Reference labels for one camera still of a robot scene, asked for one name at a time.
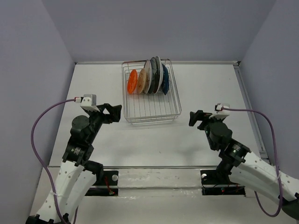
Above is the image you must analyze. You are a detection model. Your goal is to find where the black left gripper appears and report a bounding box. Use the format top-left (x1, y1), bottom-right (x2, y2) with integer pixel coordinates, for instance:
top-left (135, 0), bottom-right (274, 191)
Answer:
top-left (85, 103), bottom-right (122, 142)

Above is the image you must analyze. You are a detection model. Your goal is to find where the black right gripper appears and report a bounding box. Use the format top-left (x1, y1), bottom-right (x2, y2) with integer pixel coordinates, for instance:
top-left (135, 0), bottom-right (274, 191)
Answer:
top-left (189, 109), bottom-right (224, 150)

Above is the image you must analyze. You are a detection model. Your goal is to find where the small beige plate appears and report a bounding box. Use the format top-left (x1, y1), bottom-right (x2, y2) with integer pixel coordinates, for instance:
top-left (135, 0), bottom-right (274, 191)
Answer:
top-left (137, 69), bottom-right (147, 94)

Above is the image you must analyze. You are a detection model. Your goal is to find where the dark blue leaf-shaped plate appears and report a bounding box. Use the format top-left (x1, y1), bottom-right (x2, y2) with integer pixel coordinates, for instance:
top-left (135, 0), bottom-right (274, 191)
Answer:
top-left (161, 64), bottom-right (169, 95)

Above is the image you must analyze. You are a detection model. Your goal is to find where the white plate with orange sunburst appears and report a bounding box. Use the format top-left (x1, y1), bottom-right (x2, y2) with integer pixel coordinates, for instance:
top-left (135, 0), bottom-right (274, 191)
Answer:
top-left (143, 60), bottom-right (152, 93)

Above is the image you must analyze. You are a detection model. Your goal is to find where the teal plate with white blossoms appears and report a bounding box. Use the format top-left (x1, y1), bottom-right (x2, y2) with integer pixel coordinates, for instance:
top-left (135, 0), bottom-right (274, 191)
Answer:
top-left (148, 57), bottom-right (160, 93)

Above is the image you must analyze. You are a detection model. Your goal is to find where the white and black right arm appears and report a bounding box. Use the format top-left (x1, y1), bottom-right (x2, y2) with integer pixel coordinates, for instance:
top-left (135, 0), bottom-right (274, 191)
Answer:
top-left (189, 109), bottom-right (299, 220)

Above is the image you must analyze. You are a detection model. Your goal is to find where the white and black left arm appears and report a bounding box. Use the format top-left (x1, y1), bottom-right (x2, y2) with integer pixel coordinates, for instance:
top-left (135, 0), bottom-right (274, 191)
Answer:
top-left (26, 103), bottom-right (122, 224)

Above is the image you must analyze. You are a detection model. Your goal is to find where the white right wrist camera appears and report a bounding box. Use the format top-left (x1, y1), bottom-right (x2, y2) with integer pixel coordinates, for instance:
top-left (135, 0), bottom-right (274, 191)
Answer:
top-left (209, 103), bottom-right (230, 120)

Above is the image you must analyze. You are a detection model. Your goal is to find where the silver wire dish rack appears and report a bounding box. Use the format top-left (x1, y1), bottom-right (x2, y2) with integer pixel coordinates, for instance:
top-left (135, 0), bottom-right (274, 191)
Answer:
top-left (121, 58), bottom-right (182, 125)

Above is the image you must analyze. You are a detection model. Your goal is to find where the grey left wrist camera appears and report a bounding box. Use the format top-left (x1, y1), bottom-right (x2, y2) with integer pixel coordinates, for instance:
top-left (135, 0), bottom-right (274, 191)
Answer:
top-left (74, 94), bottom-right (99, 112)

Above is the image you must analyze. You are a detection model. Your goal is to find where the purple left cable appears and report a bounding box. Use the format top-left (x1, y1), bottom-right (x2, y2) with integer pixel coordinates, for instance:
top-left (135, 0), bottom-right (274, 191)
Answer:
top-left (31, 99), bottom-right (80, 224)

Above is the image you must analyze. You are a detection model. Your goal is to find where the purple cable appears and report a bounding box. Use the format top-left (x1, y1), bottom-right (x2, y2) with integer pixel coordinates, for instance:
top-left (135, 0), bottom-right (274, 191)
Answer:
top-left (223, 107), bottom-right (285, 217)
top-left (31, 99), bottom-right (80, 224)

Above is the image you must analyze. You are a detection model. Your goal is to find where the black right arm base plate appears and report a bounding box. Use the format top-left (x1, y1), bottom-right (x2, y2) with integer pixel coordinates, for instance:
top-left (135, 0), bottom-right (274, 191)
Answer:
top-left (200, 169), bottom-right (246, 196)

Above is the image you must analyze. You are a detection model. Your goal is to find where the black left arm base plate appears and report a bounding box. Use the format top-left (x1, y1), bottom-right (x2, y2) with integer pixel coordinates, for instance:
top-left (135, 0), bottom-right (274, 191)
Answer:
top-left (85, 170), bottom-right (119, 196)

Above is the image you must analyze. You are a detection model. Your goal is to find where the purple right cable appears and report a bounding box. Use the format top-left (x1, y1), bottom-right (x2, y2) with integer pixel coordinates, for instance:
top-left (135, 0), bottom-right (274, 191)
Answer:
top-left (223, 107), bottom-right (285, 217)

